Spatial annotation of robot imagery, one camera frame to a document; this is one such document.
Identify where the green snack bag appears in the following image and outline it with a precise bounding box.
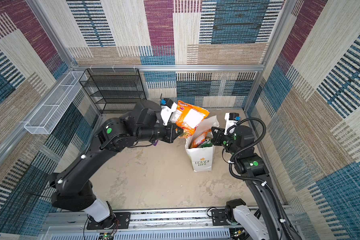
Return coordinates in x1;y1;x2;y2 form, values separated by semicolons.
197;139;213;149

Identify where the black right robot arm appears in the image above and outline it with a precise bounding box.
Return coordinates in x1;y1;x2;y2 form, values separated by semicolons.
211;118;301;240

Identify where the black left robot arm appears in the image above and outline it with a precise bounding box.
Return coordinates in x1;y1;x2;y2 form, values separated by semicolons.
49;100;184;229

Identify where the white paper bag with print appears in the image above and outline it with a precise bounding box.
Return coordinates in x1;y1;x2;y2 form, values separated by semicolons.
185;116;220;173

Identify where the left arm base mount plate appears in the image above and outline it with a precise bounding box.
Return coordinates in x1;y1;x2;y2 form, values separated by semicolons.
86;212;131;230

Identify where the small orange snack bag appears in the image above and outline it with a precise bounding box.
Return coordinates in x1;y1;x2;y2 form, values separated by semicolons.
190;130;211;149

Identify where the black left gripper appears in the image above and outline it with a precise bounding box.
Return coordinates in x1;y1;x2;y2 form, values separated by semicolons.
136;121;185;145

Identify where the black wire shelf rack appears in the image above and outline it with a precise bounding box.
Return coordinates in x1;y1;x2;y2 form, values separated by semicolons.
79;68;147;114

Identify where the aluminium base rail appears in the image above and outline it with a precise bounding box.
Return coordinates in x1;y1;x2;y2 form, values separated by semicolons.
41;205;295;240

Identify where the white mesh wall basket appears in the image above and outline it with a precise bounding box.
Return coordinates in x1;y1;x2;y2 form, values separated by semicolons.
24;71;84;135

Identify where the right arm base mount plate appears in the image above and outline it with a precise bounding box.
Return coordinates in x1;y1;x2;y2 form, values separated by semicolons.
207;207;239;226

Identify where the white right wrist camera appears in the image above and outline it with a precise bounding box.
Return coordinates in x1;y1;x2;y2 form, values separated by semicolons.
225;113;241;135

